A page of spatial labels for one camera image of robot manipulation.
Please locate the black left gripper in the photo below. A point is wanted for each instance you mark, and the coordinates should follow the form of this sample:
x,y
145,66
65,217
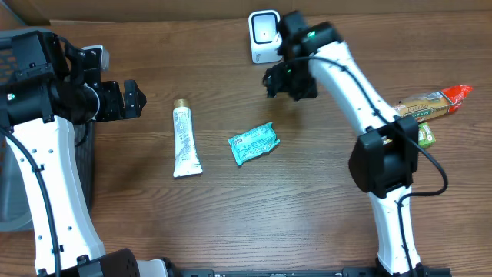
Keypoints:
x,y
135,105

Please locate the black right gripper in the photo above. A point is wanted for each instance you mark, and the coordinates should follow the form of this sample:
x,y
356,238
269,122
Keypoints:
x,y
282,85

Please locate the white tube gold cap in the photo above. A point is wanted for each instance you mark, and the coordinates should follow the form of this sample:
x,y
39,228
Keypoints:
x,y
187,161

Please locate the teal tissue packet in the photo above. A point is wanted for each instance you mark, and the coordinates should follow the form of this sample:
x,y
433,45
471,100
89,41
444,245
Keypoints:
x,y
254,143

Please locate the green snack packet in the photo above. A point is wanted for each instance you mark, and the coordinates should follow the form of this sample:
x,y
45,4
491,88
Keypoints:
x,y
426,137

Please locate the orange spaghetti packet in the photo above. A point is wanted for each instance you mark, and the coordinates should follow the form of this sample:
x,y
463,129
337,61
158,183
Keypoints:
x,y
427,106

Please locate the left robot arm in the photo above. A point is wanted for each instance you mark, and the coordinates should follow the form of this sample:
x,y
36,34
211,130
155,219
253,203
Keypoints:
x,y
53,87

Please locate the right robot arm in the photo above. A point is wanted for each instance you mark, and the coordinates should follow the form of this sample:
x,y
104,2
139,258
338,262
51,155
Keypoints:
x,y
385,153

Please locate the white barcode scanner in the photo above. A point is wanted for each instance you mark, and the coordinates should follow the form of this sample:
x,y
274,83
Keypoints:
x,y
265,39

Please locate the grey plastic mesh basket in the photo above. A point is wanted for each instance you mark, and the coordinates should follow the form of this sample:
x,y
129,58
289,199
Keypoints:
x,y
15,212

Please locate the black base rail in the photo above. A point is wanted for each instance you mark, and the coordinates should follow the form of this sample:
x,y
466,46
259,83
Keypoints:
x,y
345,272

